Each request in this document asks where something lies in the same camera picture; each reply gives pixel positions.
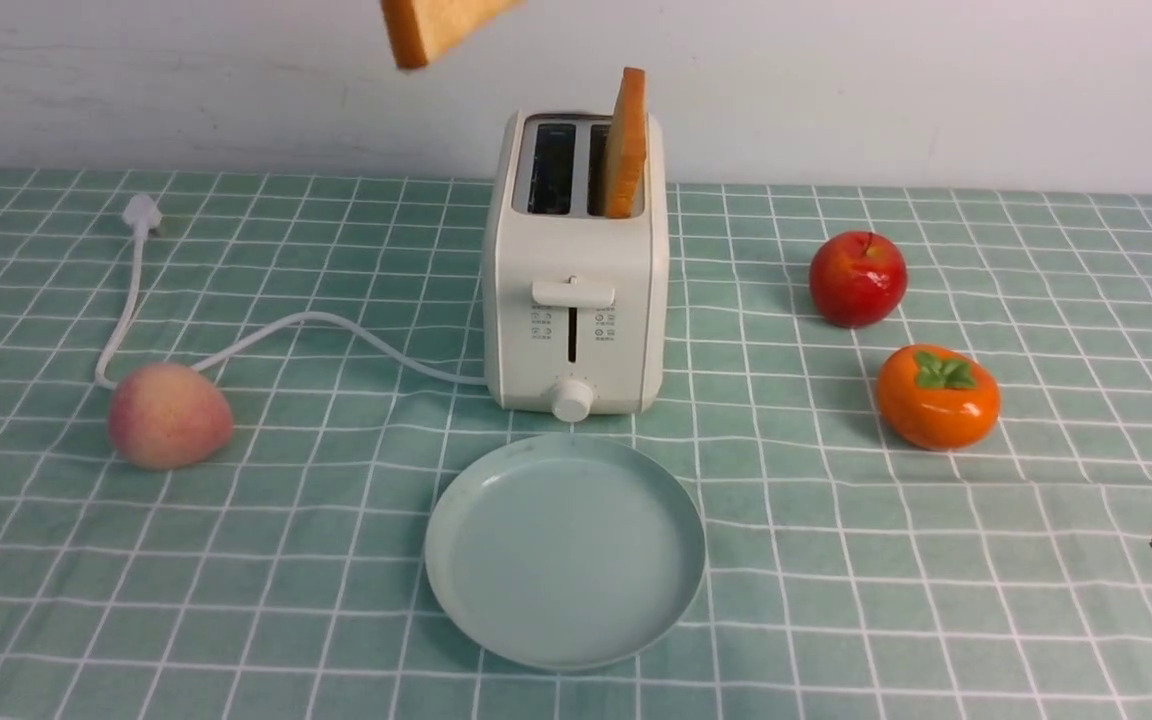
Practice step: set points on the toast slice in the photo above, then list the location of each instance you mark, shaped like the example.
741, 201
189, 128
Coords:
626, 147
420, 32

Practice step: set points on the orange persimmon with leaves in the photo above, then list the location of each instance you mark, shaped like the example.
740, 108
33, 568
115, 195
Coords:
936, 398

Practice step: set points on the red apple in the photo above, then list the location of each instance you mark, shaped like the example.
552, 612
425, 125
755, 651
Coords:
857, 278

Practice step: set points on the light green round plate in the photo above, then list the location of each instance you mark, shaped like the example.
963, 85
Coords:
565, 552

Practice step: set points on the white two-slot toaster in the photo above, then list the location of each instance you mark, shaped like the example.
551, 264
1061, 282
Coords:
574, 303

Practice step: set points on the green checkered tablecloth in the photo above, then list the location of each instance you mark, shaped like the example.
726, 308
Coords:
852, 575

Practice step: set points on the pink peach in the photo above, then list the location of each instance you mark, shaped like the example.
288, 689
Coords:
167, 416

